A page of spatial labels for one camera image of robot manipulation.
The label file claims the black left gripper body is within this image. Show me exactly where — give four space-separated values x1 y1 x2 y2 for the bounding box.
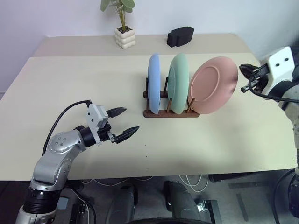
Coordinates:
97 124 118 143

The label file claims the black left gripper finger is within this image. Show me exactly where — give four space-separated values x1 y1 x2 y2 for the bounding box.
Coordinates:
111 126 140 144
107 107 127 119

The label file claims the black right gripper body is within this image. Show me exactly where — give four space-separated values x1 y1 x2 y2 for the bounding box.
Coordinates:
249 64 271 93

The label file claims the salmon pink plate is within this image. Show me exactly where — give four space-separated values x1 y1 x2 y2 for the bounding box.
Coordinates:
187 56 239 115

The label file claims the blue plate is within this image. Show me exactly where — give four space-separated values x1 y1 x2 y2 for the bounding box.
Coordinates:
147 53 162 115

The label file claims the green plate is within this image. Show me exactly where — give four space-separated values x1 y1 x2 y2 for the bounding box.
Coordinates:
167 52 189 115

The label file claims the wooden dish rack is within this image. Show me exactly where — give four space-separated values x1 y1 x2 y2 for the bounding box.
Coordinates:
142 77 201 118

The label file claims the dark rounded shape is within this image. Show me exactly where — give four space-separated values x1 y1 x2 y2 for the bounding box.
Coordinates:
109 183 139 224
163 181 199 224

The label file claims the cream bubble plant pot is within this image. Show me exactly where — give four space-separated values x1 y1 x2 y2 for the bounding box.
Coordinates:
114 27 136 49

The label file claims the black foam block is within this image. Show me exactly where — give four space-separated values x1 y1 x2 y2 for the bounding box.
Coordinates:
167 26 194 48

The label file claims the black metal table bar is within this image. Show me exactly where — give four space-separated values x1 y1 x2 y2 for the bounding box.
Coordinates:
209 172 292 183

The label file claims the green leafy plant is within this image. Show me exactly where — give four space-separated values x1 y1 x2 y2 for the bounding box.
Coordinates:
100 0 135 30

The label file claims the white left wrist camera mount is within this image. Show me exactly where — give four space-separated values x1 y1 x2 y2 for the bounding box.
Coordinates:
84 102 110 146

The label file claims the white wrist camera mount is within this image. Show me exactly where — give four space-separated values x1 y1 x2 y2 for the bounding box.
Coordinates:
84 102 110 146
267 46 297 94

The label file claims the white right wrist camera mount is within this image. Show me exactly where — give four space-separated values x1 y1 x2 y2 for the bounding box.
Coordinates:
267 46 297 94

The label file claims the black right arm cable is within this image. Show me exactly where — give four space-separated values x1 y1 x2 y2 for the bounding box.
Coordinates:
247 74 299 103

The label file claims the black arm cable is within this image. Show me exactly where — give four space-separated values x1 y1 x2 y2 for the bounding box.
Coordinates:
247 74 299 103
41 99 92 157

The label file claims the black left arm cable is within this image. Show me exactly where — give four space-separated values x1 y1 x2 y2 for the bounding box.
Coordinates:
41 99 92 157

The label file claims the white floor cable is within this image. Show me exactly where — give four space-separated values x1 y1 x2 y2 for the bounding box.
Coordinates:
178 174 204 194
80 176 156 187

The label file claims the black looping robot cable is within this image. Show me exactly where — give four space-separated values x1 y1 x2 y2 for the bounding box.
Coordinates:
273 171 295 224

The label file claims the black metal base bracket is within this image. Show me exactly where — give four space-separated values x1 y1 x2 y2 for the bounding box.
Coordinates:
197 199 222 224

